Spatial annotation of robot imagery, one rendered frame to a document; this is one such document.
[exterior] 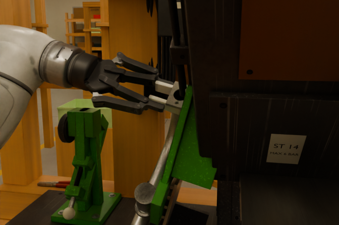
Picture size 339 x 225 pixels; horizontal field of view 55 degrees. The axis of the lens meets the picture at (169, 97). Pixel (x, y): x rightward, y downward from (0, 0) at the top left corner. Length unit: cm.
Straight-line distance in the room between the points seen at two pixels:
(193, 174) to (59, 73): 32
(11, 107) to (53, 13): 1116
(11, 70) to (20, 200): 50
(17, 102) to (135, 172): 44
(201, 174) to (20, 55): 41
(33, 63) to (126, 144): 39
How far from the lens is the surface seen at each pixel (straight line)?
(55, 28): 1176
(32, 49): 70
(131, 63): 67
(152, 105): 62
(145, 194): 57
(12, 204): 107
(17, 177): 118
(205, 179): 55
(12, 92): 68
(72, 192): 82
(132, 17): 91
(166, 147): 70
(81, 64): 66
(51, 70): 68
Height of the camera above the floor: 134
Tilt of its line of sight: 10 degrees down
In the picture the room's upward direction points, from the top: straight up
